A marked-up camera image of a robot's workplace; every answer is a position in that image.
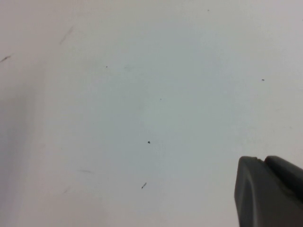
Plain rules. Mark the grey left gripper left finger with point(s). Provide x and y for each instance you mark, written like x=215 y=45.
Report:
x=255 y=196

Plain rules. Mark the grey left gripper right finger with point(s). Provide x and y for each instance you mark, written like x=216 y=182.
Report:
x=287 y=173

